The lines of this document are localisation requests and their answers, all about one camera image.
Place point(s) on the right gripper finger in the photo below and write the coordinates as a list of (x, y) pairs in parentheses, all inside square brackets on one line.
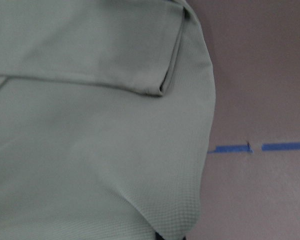
[(170, 236)]

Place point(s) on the olive green long-sleeve shirt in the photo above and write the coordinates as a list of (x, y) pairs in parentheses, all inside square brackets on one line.
[(106, 109)]

